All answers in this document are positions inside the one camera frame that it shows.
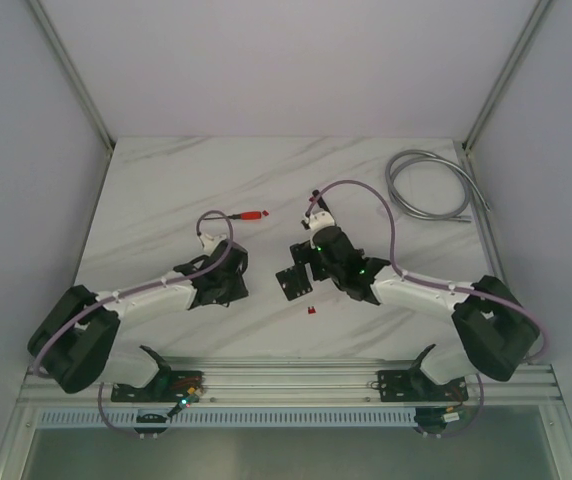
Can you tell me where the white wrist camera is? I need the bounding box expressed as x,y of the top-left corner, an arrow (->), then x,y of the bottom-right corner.
197,232 -> 228,256
302,210 -> 336,234

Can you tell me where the black handle claw hammer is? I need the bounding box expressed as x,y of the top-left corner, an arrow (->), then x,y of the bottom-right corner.
310,190 -> 330,213

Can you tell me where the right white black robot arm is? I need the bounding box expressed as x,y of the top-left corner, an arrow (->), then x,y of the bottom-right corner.
276,226 -> 541,399

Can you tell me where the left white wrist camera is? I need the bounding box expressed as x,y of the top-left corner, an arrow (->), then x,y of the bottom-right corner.
197,232 -> 228,256

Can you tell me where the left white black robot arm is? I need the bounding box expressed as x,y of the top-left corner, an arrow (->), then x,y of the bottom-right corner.
27,240 -> 248,402

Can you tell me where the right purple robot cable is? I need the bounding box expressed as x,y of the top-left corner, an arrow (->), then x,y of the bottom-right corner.
305,179 -> 551,366

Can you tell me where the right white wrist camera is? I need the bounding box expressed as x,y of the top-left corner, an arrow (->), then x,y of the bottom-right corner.
302,210 -> 336,234

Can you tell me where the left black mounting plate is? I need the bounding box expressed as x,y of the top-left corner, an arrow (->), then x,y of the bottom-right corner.
110,370 -> 204,403

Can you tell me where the black mounting plate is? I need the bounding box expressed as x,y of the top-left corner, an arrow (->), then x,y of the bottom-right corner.
110,370 -> 204,403
371,370 -> 469,403

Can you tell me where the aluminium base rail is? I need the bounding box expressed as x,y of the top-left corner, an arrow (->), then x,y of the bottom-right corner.
15,355 -> 562,407

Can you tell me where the aluminium frame post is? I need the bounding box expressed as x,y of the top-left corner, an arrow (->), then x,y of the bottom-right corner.
463,0 -> 556,153
25,0 -> 116,154

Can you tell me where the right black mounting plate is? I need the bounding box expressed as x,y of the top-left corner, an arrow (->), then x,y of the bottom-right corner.
371,370 -> 469,403

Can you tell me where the white slotted cable duct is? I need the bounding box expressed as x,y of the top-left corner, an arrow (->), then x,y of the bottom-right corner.
35,406 -> 417,429

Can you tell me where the red handle screwdriver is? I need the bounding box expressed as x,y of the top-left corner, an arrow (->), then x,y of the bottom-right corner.
226,211 -> 264,221

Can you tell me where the black fuse box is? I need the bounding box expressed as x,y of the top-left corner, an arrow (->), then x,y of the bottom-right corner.
275,264 -> 312,301

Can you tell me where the grey coiled cable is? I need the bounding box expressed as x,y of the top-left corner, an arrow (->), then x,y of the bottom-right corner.
384,148 -> 494,226

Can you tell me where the left aluminium frame post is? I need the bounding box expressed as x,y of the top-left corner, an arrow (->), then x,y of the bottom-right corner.
25,0 -> 116,154

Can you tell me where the right aluminium frame post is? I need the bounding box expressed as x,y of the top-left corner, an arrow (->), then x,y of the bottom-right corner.
463,0 -> 556,153

